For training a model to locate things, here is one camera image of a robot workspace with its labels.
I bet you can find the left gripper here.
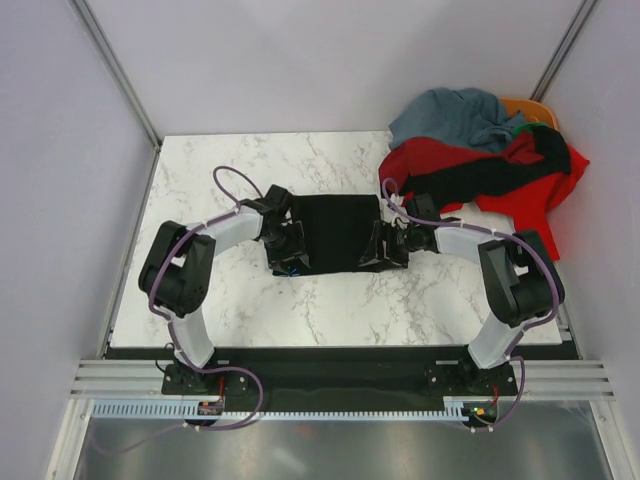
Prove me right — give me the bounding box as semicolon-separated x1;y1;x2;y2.
261;222;309;275

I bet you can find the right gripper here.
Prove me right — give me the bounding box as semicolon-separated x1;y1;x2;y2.
360;219;420;272

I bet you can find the black t-shirt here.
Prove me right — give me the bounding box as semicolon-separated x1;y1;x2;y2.
288;195;381;276
394;125;573;209

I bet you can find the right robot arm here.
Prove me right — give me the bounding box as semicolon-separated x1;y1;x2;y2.
358;194;565;394

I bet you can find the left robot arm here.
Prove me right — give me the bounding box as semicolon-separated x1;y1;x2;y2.
138;185;310;394

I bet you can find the black t-shirt in pile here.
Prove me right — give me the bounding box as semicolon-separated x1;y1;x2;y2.
394;125;573;209

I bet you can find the red t-shirt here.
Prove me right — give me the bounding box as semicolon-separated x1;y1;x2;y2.
378;142;589;261

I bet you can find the grey-blue t-shirt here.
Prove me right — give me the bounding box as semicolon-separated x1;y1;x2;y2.
389;88;527;153

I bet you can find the green garment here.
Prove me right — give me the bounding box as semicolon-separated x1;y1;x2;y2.
512;121;552;138

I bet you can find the orange basket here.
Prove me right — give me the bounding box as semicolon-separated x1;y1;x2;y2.
500;97;559;130

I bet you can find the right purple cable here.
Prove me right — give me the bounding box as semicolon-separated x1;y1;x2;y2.
381;178;561;434

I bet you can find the purple cable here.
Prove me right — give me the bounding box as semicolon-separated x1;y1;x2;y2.
148;165;265;454
381;178;561;434

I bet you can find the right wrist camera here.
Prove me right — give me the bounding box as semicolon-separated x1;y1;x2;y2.
386;194;409;226

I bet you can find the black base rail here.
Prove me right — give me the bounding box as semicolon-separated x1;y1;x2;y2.
107;344;521;414

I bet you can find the white cable duct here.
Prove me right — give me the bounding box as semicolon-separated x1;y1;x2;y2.
91;397;496;422

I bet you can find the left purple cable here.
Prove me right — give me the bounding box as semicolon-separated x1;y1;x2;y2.
148;165;265;454

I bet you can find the aluminium extrusion frame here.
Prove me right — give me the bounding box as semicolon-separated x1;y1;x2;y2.
47;279;640;480

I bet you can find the left aluminium corner post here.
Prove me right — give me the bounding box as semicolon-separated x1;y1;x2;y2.
67;0;164;151

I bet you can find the aluminium corner post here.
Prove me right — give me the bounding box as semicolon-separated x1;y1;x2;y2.
67;0;164;151
529;0;601;102

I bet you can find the right aluminium corner post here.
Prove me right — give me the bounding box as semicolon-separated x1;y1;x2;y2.
529;0;601;102

